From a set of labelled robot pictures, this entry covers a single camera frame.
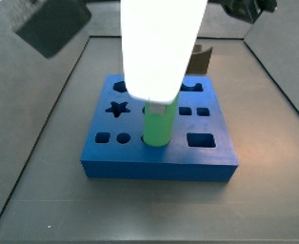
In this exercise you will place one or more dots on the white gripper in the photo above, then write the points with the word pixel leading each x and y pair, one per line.
pixel 159 30

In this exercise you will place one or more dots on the dark robot part top right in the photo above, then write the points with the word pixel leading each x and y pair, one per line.
pixel 246 10

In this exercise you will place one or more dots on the blue foam shape-sorter block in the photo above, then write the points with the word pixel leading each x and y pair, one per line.
pixel 199 154

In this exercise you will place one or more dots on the green oval peg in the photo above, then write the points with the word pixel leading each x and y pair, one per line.
pixel 160 116

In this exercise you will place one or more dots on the dark curved foam piece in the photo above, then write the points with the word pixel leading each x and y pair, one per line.
pixel 199 61

